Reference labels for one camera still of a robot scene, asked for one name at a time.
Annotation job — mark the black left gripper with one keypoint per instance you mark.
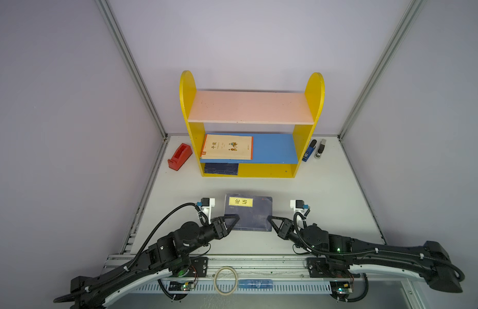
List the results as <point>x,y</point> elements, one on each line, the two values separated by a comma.
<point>219,226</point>

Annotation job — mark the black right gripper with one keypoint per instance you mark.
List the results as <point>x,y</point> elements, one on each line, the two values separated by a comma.
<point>283,232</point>

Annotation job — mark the large dark blue book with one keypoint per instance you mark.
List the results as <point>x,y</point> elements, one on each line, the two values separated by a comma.
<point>252,210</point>

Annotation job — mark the small dark blue poetry book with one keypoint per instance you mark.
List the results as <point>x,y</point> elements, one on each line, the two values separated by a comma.
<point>221,169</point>

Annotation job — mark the red-edged beige reading book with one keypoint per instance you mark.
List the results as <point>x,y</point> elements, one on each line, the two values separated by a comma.
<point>227,147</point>

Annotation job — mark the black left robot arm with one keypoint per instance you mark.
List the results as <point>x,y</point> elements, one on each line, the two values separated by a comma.
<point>167,257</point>

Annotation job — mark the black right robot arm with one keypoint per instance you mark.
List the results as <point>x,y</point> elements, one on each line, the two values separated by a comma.
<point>341,254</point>

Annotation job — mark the blue label strip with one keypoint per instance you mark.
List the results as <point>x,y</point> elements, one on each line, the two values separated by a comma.
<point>256,284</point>

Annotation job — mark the masking tape roll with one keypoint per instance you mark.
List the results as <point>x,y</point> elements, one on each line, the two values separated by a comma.
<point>225,281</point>

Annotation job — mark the blue stapler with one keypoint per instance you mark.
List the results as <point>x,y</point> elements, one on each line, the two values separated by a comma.
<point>310,150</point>

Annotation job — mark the grey black stapler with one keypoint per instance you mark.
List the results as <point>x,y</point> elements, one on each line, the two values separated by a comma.
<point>320,148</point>

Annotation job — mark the red tape dispenser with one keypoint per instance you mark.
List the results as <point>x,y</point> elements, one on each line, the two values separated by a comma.
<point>180,156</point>

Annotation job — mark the yellow blue pink bookshelf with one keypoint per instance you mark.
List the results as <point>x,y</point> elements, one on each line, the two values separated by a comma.
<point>280,123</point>

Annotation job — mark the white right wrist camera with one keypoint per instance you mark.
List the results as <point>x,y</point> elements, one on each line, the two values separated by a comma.
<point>299,206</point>

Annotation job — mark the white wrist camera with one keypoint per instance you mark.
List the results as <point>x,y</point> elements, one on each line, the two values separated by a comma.
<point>299,206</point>
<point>204,208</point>

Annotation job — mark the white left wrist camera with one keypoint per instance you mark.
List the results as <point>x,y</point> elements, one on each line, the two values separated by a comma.
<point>204,208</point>

